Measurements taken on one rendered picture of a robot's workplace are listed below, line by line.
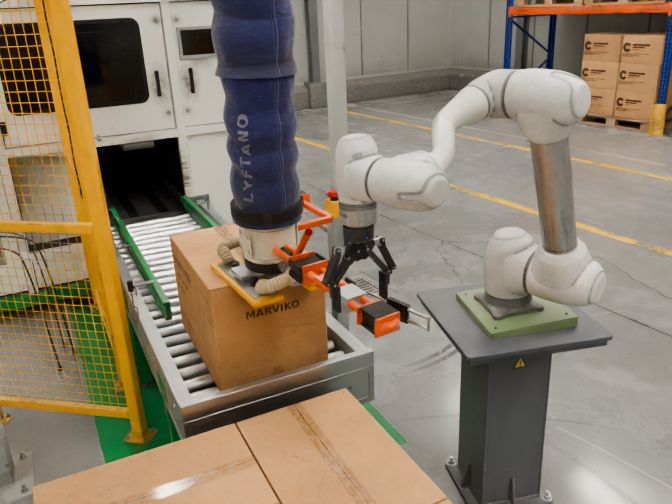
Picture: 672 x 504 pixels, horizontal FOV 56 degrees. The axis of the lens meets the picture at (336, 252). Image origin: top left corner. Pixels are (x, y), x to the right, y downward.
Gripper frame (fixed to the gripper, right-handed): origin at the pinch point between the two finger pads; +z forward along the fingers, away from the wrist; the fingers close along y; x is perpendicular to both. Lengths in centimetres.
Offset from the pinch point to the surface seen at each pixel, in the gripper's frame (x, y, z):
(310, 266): -25.3, 1.1, -0.8
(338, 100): -320, -175, 0
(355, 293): -6.1, -2.1, 1.1
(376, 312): 6.4, -0.5, 1.0
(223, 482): -18, 36, 54
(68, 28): -126, 40, -66
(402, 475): 6, -8, 54
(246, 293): -45.0, 13.8, 11.8
